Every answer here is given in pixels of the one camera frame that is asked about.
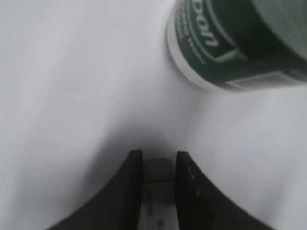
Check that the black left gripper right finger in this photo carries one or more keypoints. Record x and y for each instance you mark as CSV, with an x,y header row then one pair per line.
x,y
202,206

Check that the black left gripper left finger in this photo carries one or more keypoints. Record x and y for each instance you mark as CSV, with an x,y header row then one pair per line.
x,y
115,207

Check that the grey white eraser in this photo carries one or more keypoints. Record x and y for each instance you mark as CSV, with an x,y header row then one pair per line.
x,y
158,209

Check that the clear water bottle green label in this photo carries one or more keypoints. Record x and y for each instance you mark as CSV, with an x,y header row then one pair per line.
x,y
240,45

